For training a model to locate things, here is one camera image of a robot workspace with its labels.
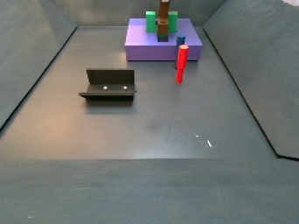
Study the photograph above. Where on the brown T-shaped block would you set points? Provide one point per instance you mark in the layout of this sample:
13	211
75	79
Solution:
164	17

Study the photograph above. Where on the purple base board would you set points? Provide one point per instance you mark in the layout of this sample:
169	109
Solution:
144	46

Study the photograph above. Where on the red cylinder peg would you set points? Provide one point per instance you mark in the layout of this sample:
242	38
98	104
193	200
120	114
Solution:
182	62

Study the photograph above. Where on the blue cylinder peg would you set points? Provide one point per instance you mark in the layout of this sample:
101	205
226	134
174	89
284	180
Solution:
181	40

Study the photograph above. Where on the green U-shaped block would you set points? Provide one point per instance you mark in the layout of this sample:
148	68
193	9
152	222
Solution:
152	24

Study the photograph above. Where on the black angle bracket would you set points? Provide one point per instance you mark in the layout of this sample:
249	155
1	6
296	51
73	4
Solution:
110	83

